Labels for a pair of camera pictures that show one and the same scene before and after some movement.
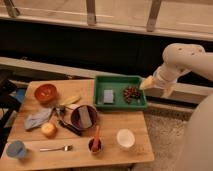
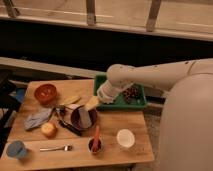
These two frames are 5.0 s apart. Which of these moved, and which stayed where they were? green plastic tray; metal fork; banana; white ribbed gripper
Moved: white ribbed gripper
Stayed: metal fork; banana; green plastic tray
